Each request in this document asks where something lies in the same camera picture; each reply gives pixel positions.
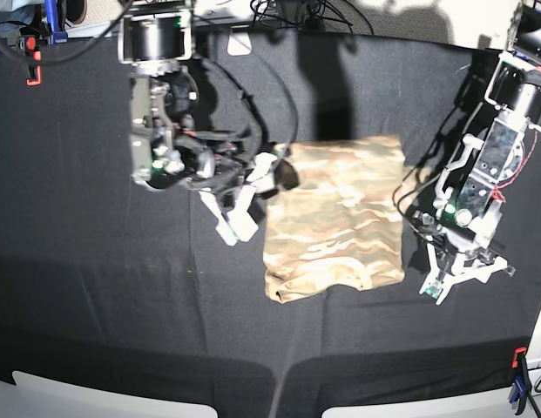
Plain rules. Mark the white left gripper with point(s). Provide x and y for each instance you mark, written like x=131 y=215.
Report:
x=446 y=270

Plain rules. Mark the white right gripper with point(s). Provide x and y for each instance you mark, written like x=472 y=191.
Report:
x=234 y=223

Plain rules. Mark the camouflage t-shirt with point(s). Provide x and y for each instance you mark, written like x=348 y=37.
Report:
x=339 y=226

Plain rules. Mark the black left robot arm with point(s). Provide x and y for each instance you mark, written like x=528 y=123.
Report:
x=468 y=191

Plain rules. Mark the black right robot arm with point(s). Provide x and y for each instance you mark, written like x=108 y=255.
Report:
x=228 y=169

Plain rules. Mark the orange black clamp front right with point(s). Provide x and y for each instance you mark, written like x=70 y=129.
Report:
x=521 y=383

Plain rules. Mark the black table cloth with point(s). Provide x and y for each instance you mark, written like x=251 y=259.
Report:
x=108 y=285

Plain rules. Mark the blue clamp rear left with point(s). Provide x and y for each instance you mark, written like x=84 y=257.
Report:
x=55 y=19

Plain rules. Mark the red clamp rear left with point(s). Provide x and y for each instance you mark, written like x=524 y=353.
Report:
x=28 y=45

